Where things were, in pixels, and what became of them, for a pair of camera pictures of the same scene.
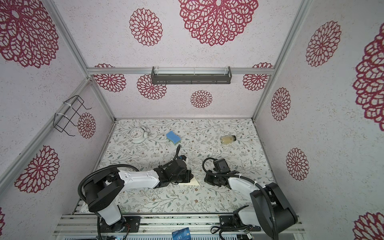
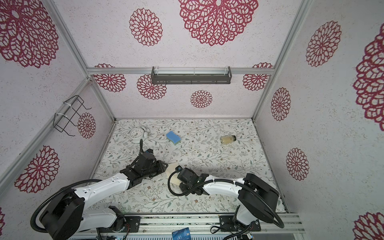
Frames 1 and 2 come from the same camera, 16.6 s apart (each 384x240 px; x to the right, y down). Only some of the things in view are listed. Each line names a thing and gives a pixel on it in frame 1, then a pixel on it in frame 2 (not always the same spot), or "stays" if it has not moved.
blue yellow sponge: [174, 138] stays
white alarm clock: [138, 135] stays
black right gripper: [210, 179] → [183, 185]
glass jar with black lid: [227, 139] stays
